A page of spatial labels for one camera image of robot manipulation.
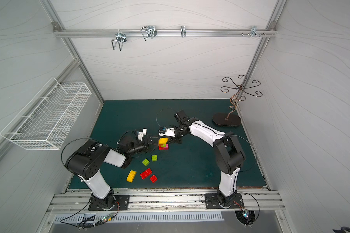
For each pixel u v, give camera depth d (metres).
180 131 0.76
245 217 0.72
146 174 0.82
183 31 0.78
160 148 0.91
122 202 0.74
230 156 0.49
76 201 0.75
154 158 0.88
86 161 0.48
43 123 0.68
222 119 1.08
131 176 0.80
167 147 0.91
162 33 0.79
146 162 0.86
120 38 0.78
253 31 0.76
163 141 0.85
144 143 0.79
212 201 0.73
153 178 0.80
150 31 0.77
